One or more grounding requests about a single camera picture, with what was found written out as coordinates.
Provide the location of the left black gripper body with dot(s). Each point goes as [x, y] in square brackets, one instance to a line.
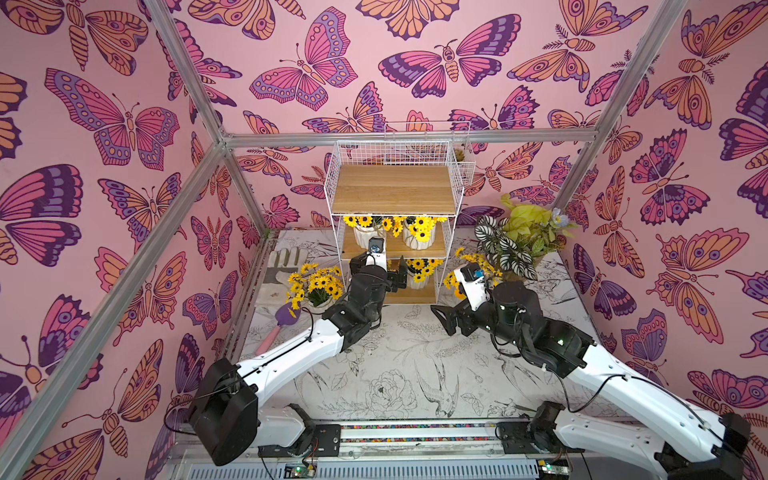
[389, 283]

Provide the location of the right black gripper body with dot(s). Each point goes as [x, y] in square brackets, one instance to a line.
[470, 316]

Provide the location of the sunflower pot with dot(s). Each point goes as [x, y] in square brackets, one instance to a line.
[419, 271]
[417, 232]
[367, 227]
[493, 276]
[312, 286]

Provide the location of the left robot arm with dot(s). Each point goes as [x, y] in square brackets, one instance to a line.
[229, 414]

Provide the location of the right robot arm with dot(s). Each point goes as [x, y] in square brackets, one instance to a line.
[672, 439]

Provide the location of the green striped leafy potted plant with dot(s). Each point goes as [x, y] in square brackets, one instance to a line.
[516, 244]

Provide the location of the grey white gardening glove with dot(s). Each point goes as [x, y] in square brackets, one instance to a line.
[275, 284]

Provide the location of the purple pink garden trowel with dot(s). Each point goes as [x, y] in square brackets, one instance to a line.
[286, 315]

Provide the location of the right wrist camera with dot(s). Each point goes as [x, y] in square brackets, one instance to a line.
[472, 284]

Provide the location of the white wire wooden shelf rack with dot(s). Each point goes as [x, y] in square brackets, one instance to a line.
[398, 178]

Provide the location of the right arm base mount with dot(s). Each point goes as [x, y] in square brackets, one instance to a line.
[533, 434]

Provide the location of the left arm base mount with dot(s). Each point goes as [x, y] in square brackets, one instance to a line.
[323, 440]

